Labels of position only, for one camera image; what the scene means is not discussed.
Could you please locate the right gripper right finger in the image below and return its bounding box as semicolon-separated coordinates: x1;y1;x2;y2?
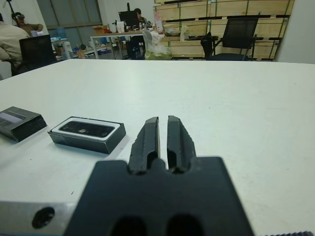
166;114;198;173

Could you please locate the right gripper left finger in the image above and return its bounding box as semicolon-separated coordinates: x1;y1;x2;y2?
128;116;161;175

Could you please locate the slim black camera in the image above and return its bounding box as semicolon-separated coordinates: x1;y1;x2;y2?
58;120;116;139

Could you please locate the black box lid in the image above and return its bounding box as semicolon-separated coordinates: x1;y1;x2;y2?
0;106;48;143

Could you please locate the black box with white insert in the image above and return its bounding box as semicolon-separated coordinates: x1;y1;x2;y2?
47;116;126;155

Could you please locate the brown cardboard box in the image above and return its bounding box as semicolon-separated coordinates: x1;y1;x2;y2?
92;24;109;35

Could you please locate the black computer tower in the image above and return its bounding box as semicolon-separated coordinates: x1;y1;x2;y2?
126;36;146;59

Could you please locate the wooden pallet stack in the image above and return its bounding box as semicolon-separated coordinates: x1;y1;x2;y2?
154;0;295;59

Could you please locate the white office desk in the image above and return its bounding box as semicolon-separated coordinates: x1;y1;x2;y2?
90;29;148;59

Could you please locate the pink carton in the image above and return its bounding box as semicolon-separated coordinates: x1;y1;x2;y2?
154;12;163;34

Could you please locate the black folding chair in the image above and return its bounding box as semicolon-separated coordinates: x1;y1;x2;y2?
206;15;259;61

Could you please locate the black computer monitor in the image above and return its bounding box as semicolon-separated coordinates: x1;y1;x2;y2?
119;11;141;25

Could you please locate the person seated behind desk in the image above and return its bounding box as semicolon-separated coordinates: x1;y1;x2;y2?
132;8;150;25

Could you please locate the blue water jug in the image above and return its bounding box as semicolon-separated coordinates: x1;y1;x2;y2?
55;27;67;40

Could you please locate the black office chair back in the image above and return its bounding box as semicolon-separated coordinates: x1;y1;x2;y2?
19;34;58;72

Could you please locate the person wearing headset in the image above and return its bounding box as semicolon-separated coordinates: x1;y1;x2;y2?
11;11;44;37

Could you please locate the person in beige jacket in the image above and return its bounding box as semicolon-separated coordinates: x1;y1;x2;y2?
0;13;32;75

